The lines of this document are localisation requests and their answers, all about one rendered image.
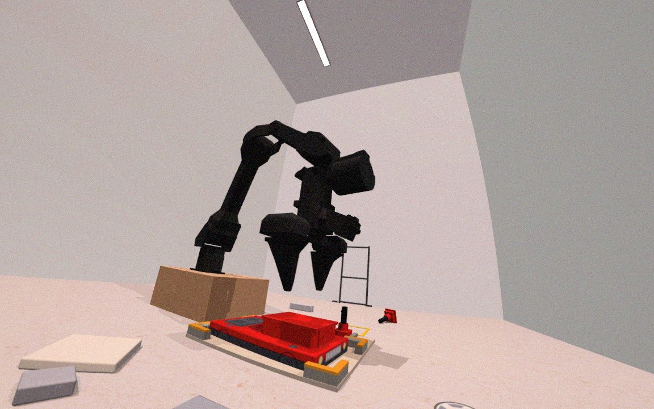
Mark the pale lavender flat rectangle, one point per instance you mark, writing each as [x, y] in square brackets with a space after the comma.
[200, 402]

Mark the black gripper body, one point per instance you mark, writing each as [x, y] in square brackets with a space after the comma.
[292, 225]

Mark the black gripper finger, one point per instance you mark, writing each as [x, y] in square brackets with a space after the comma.
[321, 265]
[286, 254]

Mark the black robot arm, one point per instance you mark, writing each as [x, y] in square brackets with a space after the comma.
[346, 175]

